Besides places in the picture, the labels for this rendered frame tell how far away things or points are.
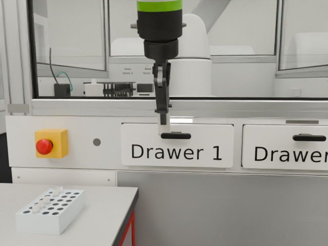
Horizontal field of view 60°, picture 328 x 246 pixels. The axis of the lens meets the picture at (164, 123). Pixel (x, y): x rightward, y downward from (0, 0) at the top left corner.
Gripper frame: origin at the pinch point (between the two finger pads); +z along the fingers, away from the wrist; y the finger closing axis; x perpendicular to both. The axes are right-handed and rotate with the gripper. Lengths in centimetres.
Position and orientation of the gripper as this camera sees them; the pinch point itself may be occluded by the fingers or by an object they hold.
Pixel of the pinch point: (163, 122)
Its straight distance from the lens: 70.1
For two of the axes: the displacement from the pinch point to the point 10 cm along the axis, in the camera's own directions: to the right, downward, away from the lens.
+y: -0.8, 4.8, -8.8
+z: 0.3, 8.8, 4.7
